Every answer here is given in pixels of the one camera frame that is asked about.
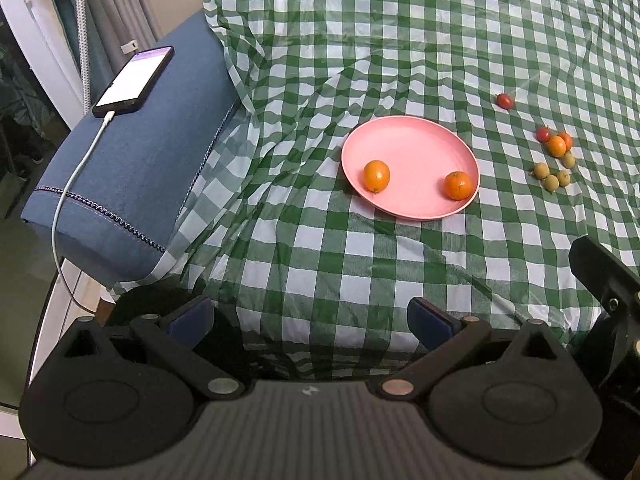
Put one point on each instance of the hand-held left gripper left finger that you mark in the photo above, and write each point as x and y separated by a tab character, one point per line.
192	316

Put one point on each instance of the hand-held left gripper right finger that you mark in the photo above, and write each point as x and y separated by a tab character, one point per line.
425	322

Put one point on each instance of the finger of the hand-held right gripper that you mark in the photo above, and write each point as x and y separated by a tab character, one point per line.
602	270

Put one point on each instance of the small green fruit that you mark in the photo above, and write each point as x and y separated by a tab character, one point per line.
564	178
551	183
569	160
540	170

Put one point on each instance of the large red tomato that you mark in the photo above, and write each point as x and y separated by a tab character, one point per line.
543	134

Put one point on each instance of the pink plate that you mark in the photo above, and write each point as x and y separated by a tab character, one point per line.
410	167

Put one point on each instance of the round orange tangerine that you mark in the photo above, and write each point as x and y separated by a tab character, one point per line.
458	185

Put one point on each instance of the oval orange kumquat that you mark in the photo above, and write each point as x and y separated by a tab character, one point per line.
376	175

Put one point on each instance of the blue cushion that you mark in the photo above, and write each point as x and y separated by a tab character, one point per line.
150	160

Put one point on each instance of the small red cherry tomato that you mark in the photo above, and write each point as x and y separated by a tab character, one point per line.
505	101

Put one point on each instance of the black smartphone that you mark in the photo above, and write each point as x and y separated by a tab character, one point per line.
132	80

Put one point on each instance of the small white tag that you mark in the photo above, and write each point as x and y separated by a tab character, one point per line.
131	46

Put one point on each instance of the green white checkered cloth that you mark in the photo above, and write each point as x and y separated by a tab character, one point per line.
400	35

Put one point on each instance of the grey curtain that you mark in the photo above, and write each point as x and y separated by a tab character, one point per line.
130	0

